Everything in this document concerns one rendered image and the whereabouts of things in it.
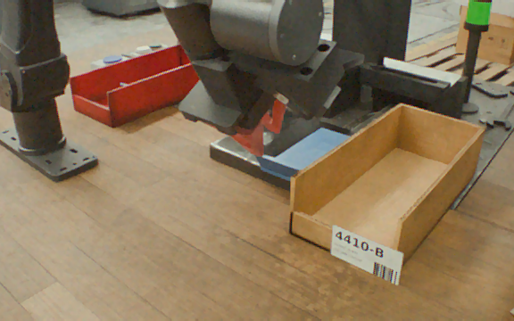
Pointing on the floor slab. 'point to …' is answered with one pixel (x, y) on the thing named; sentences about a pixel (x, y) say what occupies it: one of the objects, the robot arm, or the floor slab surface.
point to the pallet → (484, 69)
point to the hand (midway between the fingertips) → (263, 137)
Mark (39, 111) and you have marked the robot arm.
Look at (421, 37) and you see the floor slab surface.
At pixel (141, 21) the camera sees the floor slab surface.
